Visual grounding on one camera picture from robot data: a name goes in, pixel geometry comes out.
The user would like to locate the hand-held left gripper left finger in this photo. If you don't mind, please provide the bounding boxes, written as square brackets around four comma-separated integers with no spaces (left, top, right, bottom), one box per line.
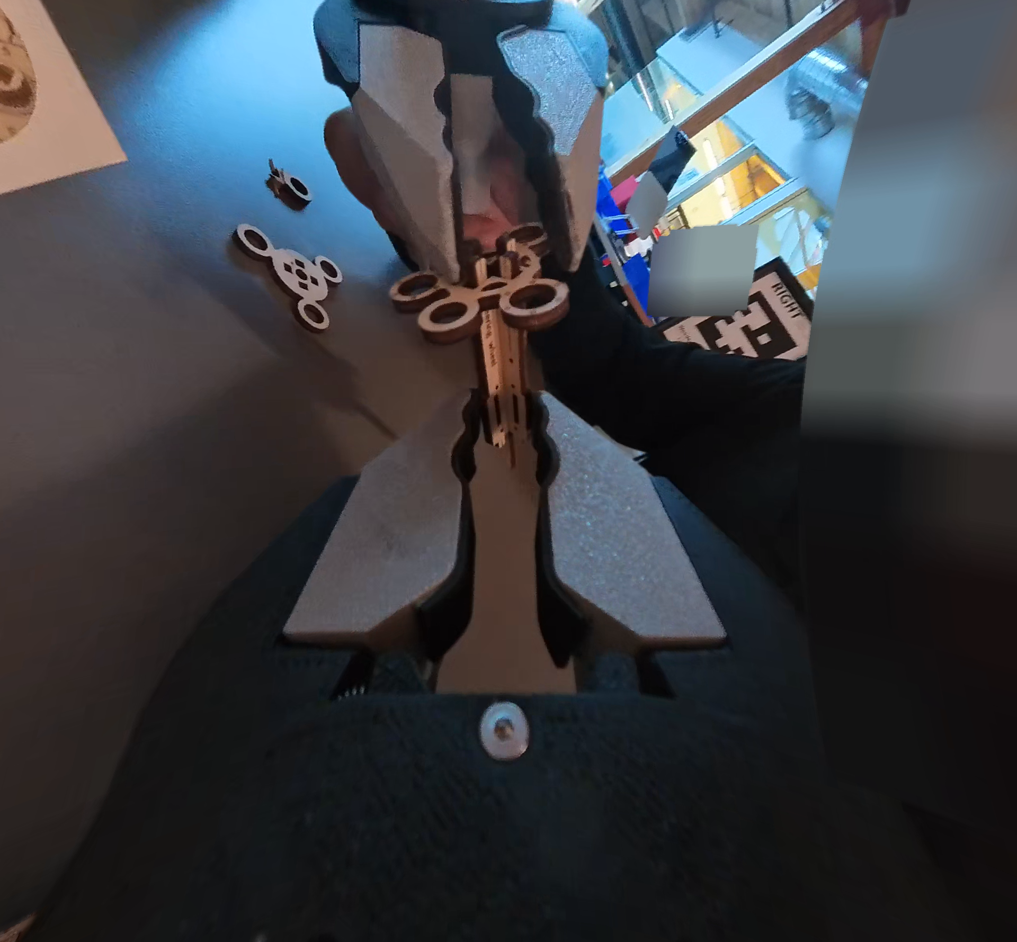
[282,390,487,661]

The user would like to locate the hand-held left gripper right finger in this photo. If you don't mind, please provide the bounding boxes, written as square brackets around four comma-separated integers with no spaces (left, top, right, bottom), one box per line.
[531,390,729,669]

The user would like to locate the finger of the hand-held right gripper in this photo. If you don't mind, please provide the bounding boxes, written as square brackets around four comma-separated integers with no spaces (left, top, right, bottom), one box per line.
[352,22,464,285]
[494,27,605,274]

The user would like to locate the wooden slotted stick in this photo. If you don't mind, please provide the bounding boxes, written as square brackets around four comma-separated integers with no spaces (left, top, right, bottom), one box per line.
[475,255,532,470]

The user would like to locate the wooden ringed plate assembly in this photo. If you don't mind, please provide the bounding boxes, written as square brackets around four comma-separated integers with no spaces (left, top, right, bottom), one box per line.
[389,223,570,345]

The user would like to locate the person's right hand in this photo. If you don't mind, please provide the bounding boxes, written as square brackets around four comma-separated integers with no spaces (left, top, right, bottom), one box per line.
[324,76,557,280]

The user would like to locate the blue storage bins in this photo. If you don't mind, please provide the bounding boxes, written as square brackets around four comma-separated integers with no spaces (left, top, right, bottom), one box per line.
[600,167,662,300]

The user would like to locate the wooden beam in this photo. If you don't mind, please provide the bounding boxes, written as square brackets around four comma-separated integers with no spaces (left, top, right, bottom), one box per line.
[604,0,869,168]

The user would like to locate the black and white printed tag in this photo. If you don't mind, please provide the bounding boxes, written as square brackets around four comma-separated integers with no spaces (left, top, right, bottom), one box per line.
[659,259,813,362]

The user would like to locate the printed white paper sheet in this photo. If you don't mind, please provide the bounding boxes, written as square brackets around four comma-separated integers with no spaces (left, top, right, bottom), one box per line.
[0,0,128,196]

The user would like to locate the small dark wooden ring part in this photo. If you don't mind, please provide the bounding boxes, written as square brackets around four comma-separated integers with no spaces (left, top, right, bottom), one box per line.
[264,158,314,212]

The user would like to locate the flat wooden three-ring plate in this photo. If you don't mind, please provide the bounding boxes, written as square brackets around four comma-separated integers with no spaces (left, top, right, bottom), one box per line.
[234,224,343,332]

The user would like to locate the silver vent duct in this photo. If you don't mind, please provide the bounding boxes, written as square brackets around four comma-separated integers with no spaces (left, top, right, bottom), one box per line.
[785,51,869,141]

